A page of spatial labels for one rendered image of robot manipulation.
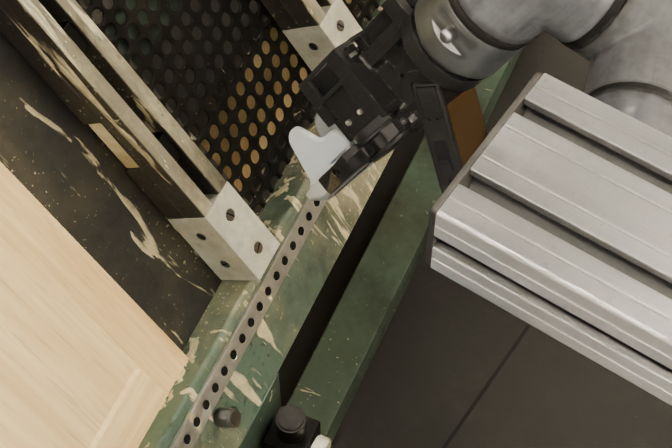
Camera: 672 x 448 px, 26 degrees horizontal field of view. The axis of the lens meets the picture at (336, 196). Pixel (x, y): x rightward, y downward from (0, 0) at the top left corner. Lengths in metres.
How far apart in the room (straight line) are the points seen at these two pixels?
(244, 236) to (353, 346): 0.85
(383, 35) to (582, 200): 0.46
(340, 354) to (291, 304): 0.72
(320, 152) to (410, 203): 1.70
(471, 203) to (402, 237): 2.18
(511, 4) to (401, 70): 0.13
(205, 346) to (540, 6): 0.99
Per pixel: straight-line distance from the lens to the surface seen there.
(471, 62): 1.00
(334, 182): 1.10
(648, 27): 0.97
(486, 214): 0.60
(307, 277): 1.96
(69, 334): 1.73
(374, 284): 2.72
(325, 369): 2.63
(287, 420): 1.92
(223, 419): 1.83
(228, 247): 1.83
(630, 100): 0.93
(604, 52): 0.97
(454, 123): 1.05
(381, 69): 1.06
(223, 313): 1.87
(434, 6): 1.00
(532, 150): 0.62
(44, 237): 1.70
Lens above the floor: 2.53
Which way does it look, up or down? 56 degrees down
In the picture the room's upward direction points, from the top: straight up
